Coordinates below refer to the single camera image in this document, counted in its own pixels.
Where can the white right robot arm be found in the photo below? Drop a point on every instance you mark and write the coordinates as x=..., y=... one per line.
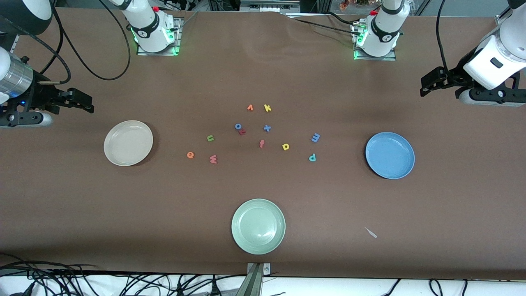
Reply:
x=150, y=28

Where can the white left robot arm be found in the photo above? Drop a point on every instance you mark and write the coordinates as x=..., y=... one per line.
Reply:
x=384, y=37

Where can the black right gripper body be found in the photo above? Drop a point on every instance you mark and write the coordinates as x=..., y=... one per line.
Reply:
x=41, y=98

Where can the pink letter w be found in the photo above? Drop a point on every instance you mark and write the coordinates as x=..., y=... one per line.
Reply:
x=213, y=159

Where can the small white paper scrap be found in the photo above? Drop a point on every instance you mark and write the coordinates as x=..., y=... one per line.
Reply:
x=371, y=232

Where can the blue letter m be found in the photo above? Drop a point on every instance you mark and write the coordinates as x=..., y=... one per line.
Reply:
x=315, y=137

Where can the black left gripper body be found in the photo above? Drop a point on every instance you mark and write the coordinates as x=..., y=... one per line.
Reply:
x=455, y=77

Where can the aluminium frame profile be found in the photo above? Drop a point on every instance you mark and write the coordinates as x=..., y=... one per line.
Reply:
x=267, y=6

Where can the beige round plate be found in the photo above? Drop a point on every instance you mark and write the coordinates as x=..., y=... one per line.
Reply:
x=128, y=143

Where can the pale green round plate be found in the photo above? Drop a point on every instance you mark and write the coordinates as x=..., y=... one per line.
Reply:
x=258, y=226

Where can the blue round plate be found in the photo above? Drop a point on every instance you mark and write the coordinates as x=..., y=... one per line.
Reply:
x=390, y=155

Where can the orange brown background object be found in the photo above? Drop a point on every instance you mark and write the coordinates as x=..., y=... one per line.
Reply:
x=345, y=5

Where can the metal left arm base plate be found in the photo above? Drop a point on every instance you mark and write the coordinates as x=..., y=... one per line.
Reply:
x=390, y=58

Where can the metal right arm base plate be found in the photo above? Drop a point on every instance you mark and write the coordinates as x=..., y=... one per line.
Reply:
x=141, y=53

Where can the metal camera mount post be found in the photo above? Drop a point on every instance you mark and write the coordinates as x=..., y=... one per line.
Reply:
x=254, y=283

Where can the brown table cover sheet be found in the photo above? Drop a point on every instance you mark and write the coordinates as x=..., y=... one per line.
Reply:
x=82, y=213

